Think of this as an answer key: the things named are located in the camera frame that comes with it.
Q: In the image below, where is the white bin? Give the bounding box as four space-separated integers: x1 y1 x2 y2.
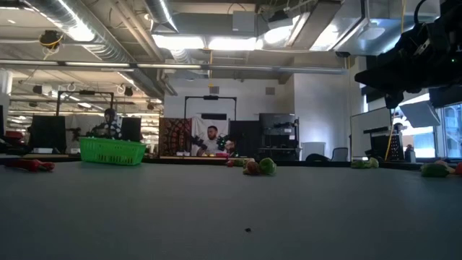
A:
301 142 326 161

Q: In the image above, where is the rectangular metal duct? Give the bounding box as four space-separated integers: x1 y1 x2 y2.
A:
310 0 441 57

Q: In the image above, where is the person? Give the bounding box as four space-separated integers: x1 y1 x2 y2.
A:
94 108 123 140
196 125 235 157

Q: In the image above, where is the black robot station shelf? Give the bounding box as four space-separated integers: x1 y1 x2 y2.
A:
258 113 300 161

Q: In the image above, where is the patterned tapestry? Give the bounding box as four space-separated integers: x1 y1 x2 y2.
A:
158 117 193 157

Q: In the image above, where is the ceiling light panel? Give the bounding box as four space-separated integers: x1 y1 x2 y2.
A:
151 34 261 51

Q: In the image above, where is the grey office chair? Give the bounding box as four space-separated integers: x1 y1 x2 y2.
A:
331 147 349 163

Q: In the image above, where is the tilted white panel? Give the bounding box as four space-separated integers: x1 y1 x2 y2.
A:
398 100 441 129

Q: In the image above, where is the black monitor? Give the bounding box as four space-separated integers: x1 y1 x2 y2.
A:
29 115 67 155
121 117 142 142

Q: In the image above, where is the green plastic basket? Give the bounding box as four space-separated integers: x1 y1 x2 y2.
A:
79 136 147 167

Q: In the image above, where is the dark bottle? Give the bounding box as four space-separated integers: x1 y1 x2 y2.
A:
404 144 417 163

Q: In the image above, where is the small silver duct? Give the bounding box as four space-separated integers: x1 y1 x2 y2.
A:
144 0 178 33

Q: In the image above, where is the large silver spiral duct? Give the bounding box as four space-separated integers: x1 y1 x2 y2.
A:
21 0 163 95

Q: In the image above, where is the black panel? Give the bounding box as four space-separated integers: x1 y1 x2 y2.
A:
229 120 261 158

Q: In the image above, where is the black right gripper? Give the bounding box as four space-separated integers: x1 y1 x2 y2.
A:
355 17 459 109

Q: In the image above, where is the black yellow cable reel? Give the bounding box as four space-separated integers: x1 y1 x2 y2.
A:
38 30 64 50

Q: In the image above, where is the long ceiling pipe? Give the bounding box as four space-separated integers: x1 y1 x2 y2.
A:
0 59 347 75

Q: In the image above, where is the whiteboard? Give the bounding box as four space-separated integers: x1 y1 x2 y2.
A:
349 107 393 160

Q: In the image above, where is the black perforated stand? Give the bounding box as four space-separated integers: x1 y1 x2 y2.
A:
388 122 405 162

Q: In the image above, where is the dark low bag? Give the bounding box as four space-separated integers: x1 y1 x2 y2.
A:
305 153 331 163

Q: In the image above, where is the grey ceiling box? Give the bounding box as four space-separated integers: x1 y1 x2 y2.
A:
232 10 257 33

